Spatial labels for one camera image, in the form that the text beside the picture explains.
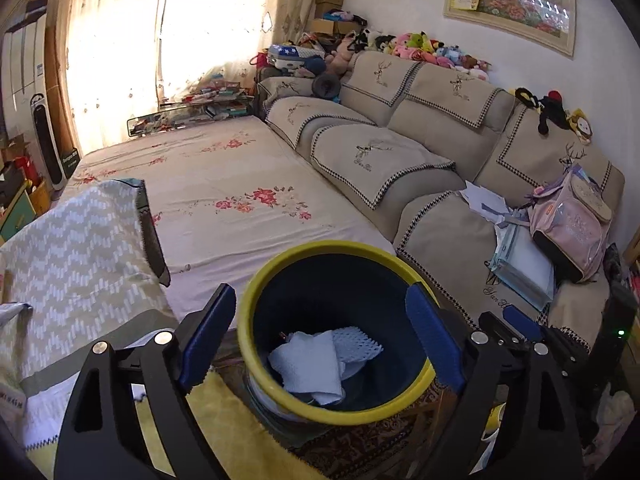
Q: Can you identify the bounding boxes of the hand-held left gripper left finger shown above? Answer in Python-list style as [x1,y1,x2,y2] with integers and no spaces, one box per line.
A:
[54,282,237,480]

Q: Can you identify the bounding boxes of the pink teddy plush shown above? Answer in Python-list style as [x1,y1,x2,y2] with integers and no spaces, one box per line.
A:
[325,40,358,81]

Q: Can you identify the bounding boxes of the yellow grey printed tablecloth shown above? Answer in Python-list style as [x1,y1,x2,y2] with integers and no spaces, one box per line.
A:
[0,177,321,480]

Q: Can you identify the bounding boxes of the black bin with yellow rim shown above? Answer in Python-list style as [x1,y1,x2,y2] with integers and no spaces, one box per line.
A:
[236,241,441,426]

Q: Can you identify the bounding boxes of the black box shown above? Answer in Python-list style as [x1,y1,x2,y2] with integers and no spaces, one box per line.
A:
[0,170,26,196]

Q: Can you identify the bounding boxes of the pile of books and toys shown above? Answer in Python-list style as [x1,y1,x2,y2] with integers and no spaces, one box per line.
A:
[160,77,253,121]

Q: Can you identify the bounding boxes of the row of plush toys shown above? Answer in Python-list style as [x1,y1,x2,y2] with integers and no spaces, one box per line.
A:
[345,27,493,81]

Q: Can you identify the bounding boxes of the framed flower painting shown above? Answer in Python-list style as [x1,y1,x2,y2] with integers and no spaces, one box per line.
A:
[442,0,578,58]

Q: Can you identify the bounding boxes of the white standing air conditioner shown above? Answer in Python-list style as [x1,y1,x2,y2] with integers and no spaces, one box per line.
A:
[0,10,51,106]

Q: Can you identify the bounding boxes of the tall cardboard panel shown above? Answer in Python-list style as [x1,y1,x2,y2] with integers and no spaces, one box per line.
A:
[44,25,76,151]

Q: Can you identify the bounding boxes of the black red mouse plush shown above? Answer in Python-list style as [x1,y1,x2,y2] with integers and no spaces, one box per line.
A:
[509,87,573,136]

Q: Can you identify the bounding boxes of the patterned rug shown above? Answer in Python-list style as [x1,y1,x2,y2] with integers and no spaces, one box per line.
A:
[290,385,451,480]

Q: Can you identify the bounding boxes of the cream embroidered curtain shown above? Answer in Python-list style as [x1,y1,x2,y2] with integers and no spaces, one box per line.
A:
[50,0,171,156]
[160,0,321,106]

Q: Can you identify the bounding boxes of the pink backpack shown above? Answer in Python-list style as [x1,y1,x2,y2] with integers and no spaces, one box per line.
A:
[527,165,613,283]

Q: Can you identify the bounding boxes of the pale pink cloth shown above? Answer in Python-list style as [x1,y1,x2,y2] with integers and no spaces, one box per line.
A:
[582,385,636,461]

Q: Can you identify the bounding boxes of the dark round cushion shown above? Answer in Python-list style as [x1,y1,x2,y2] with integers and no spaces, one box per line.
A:
[311,74,342,100]

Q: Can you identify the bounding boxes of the pale blue tissue paper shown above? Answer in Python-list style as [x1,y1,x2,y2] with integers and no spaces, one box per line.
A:
[268,331,346,407]

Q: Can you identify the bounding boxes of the loose white papers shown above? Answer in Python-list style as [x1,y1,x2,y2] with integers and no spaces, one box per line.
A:
[457,180,526,221]

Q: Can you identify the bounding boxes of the yellow monkey plush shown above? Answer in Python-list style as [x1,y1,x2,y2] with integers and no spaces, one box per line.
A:
[567,108,596,146]

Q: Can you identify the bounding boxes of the green television cabinet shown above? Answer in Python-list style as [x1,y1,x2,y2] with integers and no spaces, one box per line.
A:
[0,182,51,246]

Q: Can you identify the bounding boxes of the floral bedsheet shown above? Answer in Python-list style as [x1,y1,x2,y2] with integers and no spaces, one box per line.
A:
[65,116,401,313]

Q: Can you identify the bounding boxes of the red canister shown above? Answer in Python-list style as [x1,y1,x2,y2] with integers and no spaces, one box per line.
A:
[15,157,43,188]

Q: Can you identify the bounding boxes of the white tower fan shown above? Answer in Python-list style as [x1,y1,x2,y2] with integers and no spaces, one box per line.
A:
[30,92,68,191]

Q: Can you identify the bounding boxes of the stack of plastic folders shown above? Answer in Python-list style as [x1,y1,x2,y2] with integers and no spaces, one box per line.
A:
[490,220,556,311]

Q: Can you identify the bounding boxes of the small cardboard box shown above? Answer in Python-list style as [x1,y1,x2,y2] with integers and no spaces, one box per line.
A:
[0,132,31,161]

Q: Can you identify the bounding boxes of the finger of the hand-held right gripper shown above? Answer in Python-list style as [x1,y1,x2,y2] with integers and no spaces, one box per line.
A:
[479,311,526,348]
[502,305,596,376]

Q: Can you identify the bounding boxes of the beige sofa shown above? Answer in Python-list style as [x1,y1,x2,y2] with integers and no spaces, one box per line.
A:
[256,50,626,356]

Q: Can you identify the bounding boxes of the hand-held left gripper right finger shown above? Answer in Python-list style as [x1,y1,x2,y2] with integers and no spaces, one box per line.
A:
[405,284,585,480]

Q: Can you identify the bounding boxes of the glass coffee table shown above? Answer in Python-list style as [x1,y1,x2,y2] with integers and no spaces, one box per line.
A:
[127,95,256,138]

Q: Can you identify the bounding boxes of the star print bag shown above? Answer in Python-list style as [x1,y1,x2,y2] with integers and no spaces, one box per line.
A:
[267,44,313,73]

